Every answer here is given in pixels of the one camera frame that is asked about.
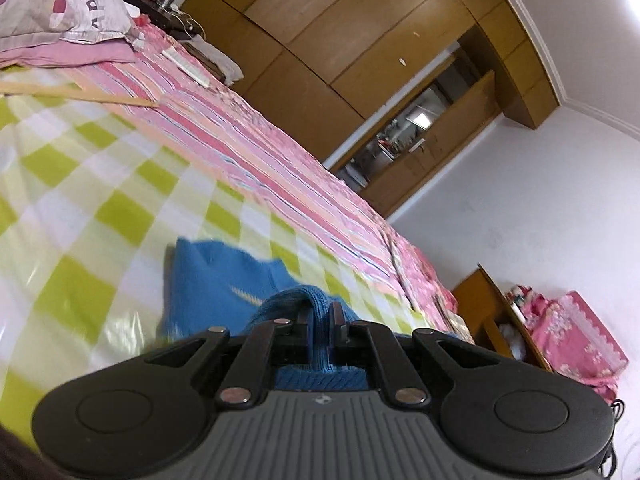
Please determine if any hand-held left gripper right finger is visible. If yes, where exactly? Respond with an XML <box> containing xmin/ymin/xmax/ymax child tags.
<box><xmin>329</xmin><ymin>302</ymin><xmax>502</xmax><ymax>409</ymax></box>

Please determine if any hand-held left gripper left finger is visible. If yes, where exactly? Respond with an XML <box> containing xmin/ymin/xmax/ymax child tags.
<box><xmin>144</xmin><ymin>308</ymin><xmax>315</xmax><ymax>407</ymax></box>

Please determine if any blue knit sweater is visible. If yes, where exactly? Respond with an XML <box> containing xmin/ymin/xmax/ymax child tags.
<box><xmin>160</xmin><ymin>237</ymin><xmax>416</xmax><ymax>394</ymax></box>

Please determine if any wooden bedside cabinet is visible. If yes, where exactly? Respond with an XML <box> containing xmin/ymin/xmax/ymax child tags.
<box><xmin>452</xmin><ymin>264</ymin><xmax>554</xmax><ymax>374</ymax></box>

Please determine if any pink striped blanket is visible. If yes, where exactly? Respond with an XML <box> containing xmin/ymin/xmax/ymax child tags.
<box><xmin>65</xmin><ymin>25</ymin><xmax>461</xmax><ymax>337</ymax></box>

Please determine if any wooden door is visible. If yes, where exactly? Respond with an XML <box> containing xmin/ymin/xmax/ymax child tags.
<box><xmin>360</xmin><ymin>71</ymin><xmax>502</xmax><ymax>217</ymax></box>

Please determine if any pink floral cloth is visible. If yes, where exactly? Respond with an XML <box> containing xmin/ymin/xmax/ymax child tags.
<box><xmin>505</xmin><ymin>285</ymin><xmax>630</xmax><ymax>404</ymax></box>

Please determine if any white flat box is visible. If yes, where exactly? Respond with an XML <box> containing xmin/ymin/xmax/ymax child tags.
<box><xmin>162</xmin><ymin>47</ymin><xmax>211</xmax><ymax>86</ymax></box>

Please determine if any wooden stick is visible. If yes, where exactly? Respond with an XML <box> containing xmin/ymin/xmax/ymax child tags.
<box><xmin>0</xmin><ymin>84</ymin><xmax>96</xmax><ymax>98</ymax></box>
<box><xmin>75</xmin><ymin>90</ymin><xmax>160</xmax><ymax>109</ymax></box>

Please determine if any wooden wardrobe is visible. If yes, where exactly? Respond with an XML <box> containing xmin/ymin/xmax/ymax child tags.
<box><xmin>180</xmin><ymin>0</ymin><xmax>561</xmax><ymax>217</ymax></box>

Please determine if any dark nightstand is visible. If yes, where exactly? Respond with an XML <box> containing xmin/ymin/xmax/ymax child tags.
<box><xmin>135</xmin><ymin>0</ymin><xmax>226</xmax><ymax>76</ymax></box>

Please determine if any pink folded cloth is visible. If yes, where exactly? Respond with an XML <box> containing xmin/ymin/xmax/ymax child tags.
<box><xmin>0</xmin><ymin>35</ymin><xmax>139</xmax><ymax>69</ymax></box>

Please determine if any white pillow with pink print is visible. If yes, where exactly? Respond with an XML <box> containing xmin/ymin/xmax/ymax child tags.
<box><xmin>0</xmin><ymin>0</ymin><xmax>137</xmax><ymax>44</ymax></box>

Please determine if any black cable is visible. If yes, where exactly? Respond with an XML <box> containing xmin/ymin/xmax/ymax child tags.
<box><xmin>597</xmin><ymin>397</ymin><xmax>627</xmax><ymax>480</ymax></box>

